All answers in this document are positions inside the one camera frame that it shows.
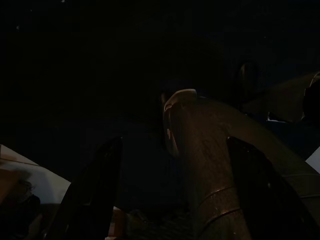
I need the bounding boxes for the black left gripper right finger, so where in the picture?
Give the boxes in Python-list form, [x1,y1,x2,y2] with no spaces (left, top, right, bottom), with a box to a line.
[225,136,320,240]

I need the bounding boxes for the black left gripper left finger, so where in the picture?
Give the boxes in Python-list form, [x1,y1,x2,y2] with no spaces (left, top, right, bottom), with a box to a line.
[46,136,124,240]

